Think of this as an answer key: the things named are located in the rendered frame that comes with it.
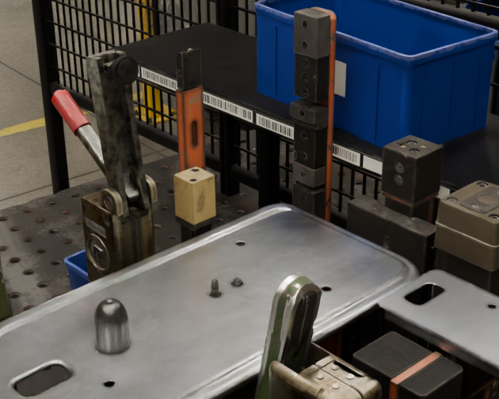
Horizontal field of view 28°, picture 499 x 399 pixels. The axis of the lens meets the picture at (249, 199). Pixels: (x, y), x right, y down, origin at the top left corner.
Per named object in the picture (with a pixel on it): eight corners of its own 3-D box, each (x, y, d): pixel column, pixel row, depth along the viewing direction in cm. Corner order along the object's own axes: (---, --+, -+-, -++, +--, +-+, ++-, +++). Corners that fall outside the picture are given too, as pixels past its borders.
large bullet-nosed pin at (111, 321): (110, 372, 92) (104, 312, 89) (91, 357, 94) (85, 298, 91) (138, 358, 94) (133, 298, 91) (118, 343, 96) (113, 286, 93)
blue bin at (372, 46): (402, 159, 122) (409, 58, 116) (251, 90, 144) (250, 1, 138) (492, 126, 131) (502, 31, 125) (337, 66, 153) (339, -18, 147)
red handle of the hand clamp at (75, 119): (119, 200, 105) (43, 91, 110) (114, 212, 106) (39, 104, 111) (151, 188, 107) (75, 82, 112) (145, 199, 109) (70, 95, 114)
